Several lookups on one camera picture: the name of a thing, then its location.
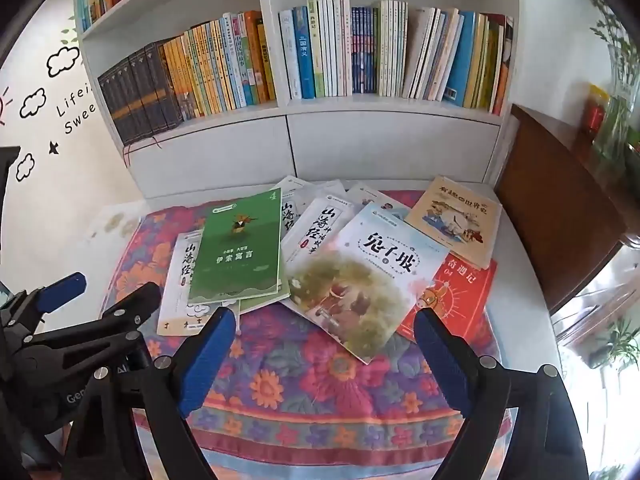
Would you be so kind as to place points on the row of white and blue books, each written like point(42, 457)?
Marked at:
point(400, 55)

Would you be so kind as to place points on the dark green paperback book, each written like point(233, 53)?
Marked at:
point(235, 250)

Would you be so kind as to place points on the glass vase with green plant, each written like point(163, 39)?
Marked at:
point(617, 110)

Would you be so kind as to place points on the black cloud wall decal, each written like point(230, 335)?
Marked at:
point(32, 102)
point(24, 167)

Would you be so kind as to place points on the white bookshelf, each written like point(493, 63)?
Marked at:
point(390, 140)

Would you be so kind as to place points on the white book with monkey figure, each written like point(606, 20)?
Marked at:
point(290, 212)

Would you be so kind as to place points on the green book with clock picture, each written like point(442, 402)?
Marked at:
point(265, 301)

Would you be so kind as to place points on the white book with running figure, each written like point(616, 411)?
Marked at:
point(320, 230)

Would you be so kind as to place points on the green potted plant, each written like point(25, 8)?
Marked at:
point(620, 345)

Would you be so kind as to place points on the red book with sun picture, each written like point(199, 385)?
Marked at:
point(465, 290)

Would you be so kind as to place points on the tan book with clock picture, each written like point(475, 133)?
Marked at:
point(450, 220)

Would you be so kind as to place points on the brown wooden cabinet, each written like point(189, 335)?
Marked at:
point(550, 200)

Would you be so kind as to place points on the red sun wall decal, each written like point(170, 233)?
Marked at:
point(2, 105)

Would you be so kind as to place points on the white book with girl figure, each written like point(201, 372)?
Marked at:
point(175, 290)

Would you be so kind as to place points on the pale blue book with rabbits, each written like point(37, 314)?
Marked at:
point(360, 280)

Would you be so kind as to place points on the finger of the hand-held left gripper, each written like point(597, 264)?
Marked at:
point(60, 290)
point(132, 307)

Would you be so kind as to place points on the floral blanket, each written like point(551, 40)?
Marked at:
point(300, 360)

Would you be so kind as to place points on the black bird wall decal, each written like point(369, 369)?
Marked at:
point(52, 147)

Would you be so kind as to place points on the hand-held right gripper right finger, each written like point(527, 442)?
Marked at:
point(440, 355)

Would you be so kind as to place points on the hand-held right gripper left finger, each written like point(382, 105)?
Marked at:
point(207, 355)

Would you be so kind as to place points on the black lettering wall decal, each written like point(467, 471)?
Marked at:
point(75, 107)

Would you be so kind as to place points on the white book with yellow-robed figure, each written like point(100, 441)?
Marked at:
point(367, 200)

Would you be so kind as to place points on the red and yellow jar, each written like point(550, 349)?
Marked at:
point(595, 110)

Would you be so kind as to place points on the green leaf wall decal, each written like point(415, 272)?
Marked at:
point(67, 35)

